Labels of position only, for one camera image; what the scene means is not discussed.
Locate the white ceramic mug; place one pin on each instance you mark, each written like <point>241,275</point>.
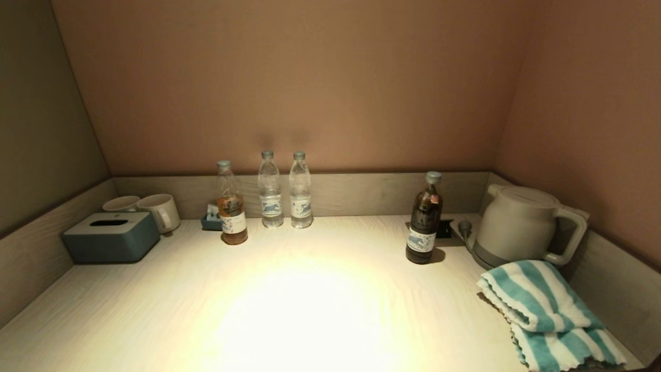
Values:
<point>120,203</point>
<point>159,209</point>

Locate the teal white striped towel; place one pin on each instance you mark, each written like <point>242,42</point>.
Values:
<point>537,305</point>

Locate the grey power plug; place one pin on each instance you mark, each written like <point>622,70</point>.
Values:
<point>465,226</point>

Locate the small blue tray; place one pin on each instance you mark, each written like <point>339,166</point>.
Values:
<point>209,225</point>

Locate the clear water bottle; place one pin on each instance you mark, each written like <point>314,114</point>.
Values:
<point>301,206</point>
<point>270,206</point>

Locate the bottle with amber liquid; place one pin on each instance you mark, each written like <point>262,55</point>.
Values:
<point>232,222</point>

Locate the blue-grey tissue box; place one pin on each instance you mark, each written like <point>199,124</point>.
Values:
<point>111,243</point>

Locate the black recessed socket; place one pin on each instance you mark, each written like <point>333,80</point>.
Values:
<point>445,230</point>

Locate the beige electric kettle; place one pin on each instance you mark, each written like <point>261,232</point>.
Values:
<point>516,227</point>

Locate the grey kettle base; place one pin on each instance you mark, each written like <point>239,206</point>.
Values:
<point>484,262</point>

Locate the bottle with dark liquid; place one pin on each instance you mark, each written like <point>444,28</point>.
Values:
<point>423,232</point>

